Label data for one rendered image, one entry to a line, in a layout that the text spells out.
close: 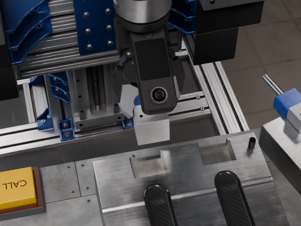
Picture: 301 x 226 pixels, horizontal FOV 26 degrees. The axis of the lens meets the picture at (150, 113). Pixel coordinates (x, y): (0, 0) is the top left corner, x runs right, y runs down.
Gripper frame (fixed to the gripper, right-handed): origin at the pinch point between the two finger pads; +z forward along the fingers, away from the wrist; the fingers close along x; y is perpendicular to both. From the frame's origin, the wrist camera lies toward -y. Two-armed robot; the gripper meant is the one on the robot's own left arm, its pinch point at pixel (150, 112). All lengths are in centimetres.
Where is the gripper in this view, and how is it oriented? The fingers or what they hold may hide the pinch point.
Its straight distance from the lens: 98.5
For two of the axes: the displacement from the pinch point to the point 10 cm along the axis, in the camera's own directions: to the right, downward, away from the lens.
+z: 0.3, 6.1, 8.0
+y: -1.9, -7.8, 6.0
